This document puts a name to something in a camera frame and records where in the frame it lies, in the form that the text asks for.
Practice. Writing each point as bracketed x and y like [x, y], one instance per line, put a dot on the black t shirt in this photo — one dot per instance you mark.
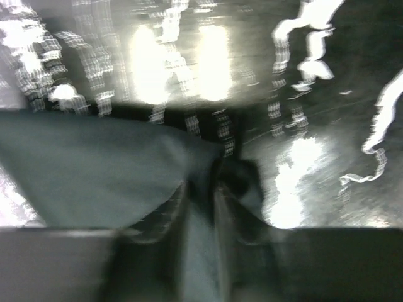
[84, 172]

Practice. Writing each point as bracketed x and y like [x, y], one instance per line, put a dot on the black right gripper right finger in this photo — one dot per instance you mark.
[258, 262]

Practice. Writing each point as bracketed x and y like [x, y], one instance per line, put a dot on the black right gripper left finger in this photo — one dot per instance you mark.
[140, 263]

